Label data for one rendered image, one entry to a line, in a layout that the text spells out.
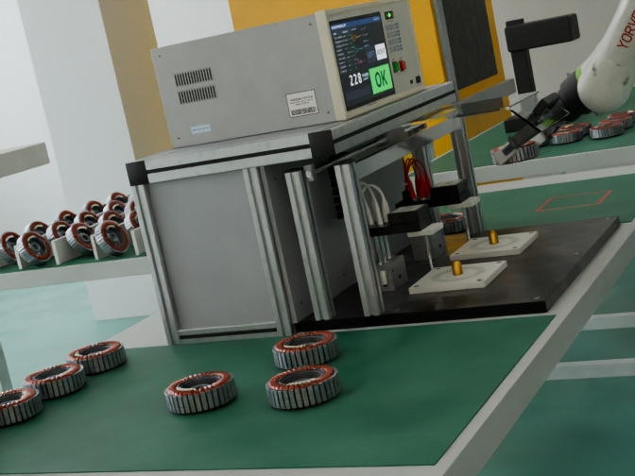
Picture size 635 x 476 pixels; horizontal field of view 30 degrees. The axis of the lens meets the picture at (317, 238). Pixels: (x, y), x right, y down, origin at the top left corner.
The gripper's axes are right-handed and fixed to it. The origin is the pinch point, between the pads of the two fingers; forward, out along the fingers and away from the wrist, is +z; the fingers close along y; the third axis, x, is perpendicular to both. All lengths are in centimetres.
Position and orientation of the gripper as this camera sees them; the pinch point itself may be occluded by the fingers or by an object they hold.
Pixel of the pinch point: (515, 151)
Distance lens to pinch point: 281.2
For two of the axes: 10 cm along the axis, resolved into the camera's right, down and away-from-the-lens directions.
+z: -5.2, 5.2, 6.8
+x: -5.4, -8.2, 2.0
